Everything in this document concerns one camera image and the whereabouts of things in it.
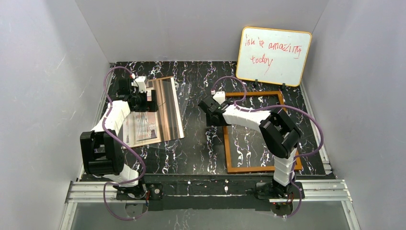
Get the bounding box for orange wooden picture frame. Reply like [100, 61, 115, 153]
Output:
[222, 91, 303, 174]

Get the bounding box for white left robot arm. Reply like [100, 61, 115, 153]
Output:
[79, 76, 158, 187]

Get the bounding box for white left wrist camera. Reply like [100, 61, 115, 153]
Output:
[134, 76, 147, 93]

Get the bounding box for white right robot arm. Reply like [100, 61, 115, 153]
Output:
[198, 96, 301, 187]

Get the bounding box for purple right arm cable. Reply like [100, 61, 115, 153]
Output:
[211, 76, 325, 219]

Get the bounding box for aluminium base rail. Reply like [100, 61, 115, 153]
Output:
[60, 177, 360, 230]

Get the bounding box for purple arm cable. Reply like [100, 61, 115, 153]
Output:
[211, 76, 325, 219]
[102, 66, 147, 221]

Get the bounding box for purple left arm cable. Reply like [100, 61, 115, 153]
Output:
[102, 66, 147, 221]

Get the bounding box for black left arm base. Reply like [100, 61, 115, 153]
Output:
[113, 184, 163, 200]

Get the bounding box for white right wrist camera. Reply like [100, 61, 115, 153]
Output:
[213, 91, 226, 104]

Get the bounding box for printed photo sheet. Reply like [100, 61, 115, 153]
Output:
[121, 76, 190, 149]

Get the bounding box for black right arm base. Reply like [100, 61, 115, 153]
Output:
[253, 182, 305, 201]

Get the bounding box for yellow-framed whiteboard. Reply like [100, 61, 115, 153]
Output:
[236, 26, 312, 87]

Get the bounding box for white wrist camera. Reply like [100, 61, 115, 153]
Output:
[213, 91, 226, 104]
[134, 76, 147, 93]

